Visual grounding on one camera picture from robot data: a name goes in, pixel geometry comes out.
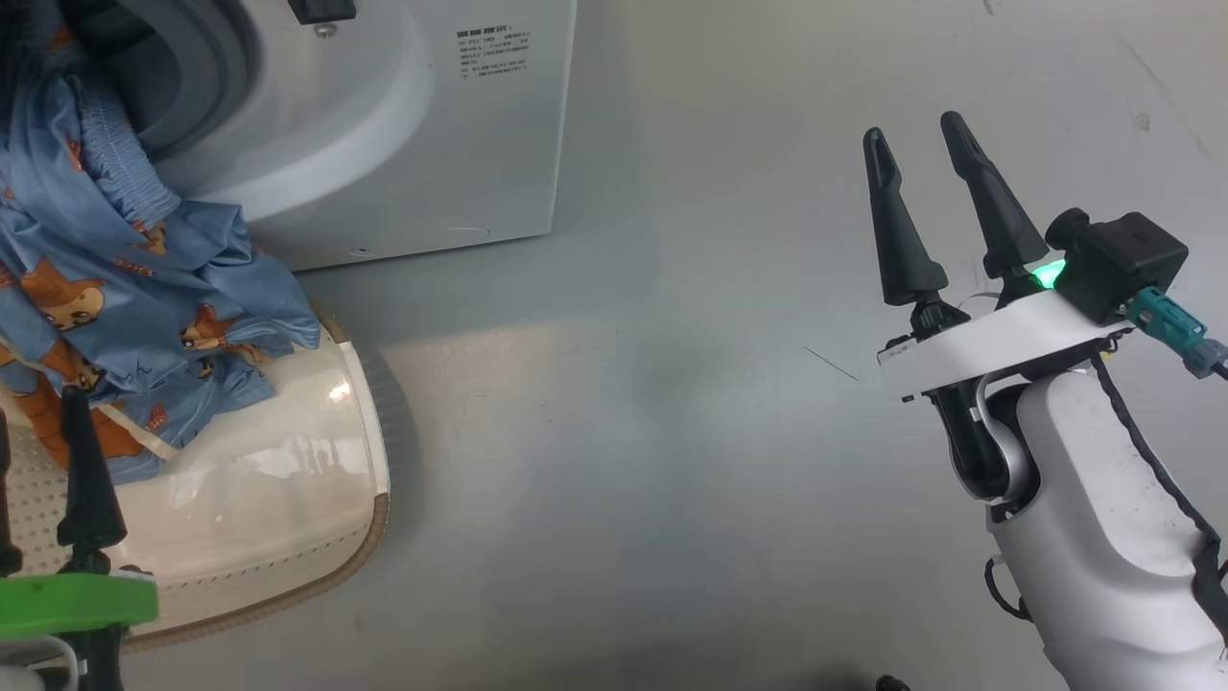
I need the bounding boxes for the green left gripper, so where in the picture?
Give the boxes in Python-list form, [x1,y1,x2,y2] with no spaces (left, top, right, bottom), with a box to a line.
[0,384,159,691]

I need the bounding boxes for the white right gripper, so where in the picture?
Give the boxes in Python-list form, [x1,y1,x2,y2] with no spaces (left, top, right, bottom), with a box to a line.
[862,111,1133,505]

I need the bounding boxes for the black sleeved arm cable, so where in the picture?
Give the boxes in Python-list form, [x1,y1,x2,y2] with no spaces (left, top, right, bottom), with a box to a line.
[1089,350,1228,644]

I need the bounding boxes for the white front-load washing machine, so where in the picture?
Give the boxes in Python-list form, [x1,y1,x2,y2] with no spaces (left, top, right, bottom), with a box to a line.
[58,0,579,272]

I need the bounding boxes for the blue cartoon print garment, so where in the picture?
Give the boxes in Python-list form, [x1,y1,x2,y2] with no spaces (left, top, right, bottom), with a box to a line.
[0,0,322,486]

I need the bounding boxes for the cream perforated laundry basket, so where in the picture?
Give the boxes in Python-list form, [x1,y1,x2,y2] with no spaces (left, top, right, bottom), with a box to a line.
[0,307,392,654]

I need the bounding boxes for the teal camera cable connector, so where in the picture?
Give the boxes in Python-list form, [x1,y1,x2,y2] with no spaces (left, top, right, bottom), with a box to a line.
[1127,286,1228,380]

